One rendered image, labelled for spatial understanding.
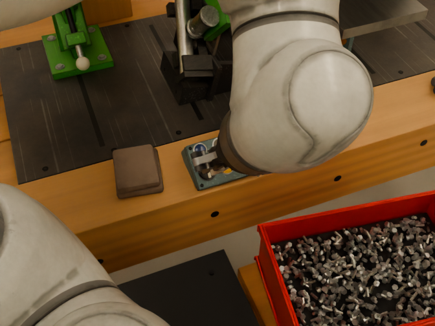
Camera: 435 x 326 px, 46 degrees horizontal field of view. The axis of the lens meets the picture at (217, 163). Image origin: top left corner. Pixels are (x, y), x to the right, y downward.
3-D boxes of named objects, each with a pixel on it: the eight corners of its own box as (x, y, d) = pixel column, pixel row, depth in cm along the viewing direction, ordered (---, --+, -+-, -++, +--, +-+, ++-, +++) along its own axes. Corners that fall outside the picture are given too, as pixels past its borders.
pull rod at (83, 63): (92, 71, 105) (87, 48, 100) (78, 74, 104) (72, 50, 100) (87, 55, 108) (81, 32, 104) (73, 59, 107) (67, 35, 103)
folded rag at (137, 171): (113, 158, 93) (111, 146, 91) (157, 151, 94) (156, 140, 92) (117, 200, 86) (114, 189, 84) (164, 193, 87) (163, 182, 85)
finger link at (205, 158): (242, 156, 63) (202, 167, 61) (231, 162, 68) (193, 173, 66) (236, 137, 63) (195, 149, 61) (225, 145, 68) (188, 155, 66)
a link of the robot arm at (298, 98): (322, 176, 54) (312, 57, 56) (405, 154, 39) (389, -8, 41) (223, 180, 52) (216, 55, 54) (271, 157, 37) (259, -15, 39)
